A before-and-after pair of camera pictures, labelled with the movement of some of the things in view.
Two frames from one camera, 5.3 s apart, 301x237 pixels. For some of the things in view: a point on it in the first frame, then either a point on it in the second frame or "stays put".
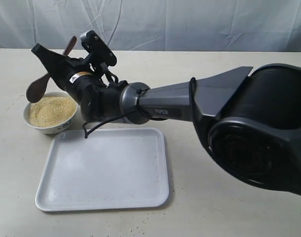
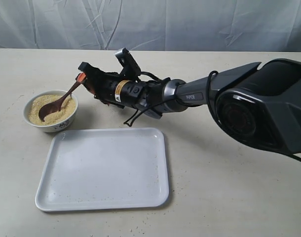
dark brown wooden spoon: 36,90 to 52,105
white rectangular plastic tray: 110,169 stays put
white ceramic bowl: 53,113 stays put
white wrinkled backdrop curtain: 155,25 stays put
